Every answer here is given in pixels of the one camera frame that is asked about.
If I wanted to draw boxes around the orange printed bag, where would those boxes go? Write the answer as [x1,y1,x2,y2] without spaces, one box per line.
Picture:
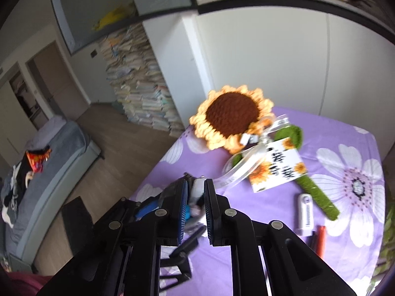
[26,148,51,173]

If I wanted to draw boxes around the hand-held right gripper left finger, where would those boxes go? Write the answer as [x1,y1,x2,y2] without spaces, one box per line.
[36,177,188,296]

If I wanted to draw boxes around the orange marker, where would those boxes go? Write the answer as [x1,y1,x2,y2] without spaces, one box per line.
[316,226,327,259]

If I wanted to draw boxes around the green potted plant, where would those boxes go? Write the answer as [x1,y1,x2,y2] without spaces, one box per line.
[372,203,395,284]

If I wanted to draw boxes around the purple floral tablecloth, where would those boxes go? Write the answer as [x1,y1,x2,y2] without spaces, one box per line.
[130,106,389,296]

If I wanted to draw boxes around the sunflower print card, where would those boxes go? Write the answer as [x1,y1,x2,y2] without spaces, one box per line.
[248,139,308,193]

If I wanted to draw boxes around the black white clothes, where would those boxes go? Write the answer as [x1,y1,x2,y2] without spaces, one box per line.
[0,160,34,229]

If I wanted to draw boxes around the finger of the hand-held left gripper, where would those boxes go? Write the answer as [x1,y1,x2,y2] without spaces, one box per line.
[159,226,207,284]
[136,200,158,220]

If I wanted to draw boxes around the dark red clothing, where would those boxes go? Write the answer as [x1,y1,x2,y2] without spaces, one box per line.
[6,271,53,296]

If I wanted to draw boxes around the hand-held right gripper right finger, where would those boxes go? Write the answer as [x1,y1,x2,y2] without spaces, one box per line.
[204,178,358,296]

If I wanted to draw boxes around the open wardrobe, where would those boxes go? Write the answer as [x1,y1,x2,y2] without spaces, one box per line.
[8,68,47,130]

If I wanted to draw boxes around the crochet sunflower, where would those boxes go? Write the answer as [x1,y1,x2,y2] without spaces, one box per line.
[189,85,340,222]

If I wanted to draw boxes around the white ribbon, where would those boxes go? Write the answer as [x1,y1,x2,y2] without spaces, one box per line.
[213,114,291,188]

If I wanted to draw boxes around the white correction tape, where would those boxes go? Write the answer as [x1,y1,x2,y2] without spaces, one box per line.
[295,193,316,236]

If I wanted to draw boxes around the yellow plush toy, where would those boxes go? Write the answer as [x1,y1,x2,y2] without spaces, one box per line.
[93,3,138,31]

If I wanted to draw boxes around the white bookshelf cabinet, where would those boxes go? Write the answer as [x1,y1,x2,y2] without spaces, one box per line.
[142,0,395,121]

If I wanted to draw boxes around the tall pile of books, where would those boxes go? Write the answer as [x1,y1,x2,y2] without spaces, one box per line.
[99,25,186,138]

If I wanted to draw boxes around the white capped pen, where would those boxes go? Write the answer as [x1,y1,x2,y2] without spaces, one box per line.
[188,177,206,205]

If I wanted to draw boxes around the grey bed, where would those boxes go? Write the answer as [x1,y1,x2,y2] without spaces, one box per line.
[0,120,102,272]

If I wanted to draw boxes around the wide messy book stack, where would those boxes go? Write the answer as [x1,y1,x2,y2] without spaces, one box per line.
[349,0,377,10]

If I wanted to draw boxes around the grey dotted pen holder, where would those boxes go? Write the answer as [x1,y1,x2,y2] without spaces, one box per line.
[185,204,207,232]

